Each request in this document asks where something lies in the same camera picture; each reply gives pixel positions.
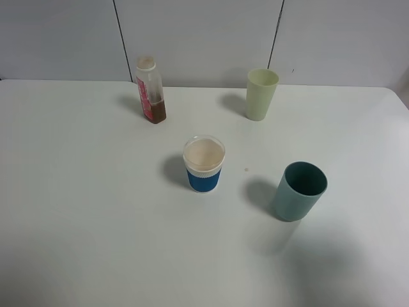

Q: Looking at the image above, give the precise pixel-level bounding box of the clear bottle with brown drink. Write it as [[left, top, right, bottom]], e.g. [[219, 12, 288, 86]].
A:
[[135, 56, 166, 124]]

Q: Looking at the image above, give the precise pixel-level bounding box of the blue sleeved paper cup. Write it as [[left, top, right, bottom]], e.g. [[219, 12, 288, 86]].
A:
[[183, 135, 226, 193]]

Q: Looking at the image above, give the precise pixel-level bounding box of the pale green plastic cup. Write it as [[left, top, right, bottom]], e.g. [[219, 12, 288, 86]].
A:
[[245, 68, 279, 122]]

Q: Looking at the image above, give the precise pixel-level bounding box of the teal plastic cup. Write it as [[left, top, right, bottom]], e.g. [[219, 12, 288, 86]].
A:
[[272, 161, 328, 222]]

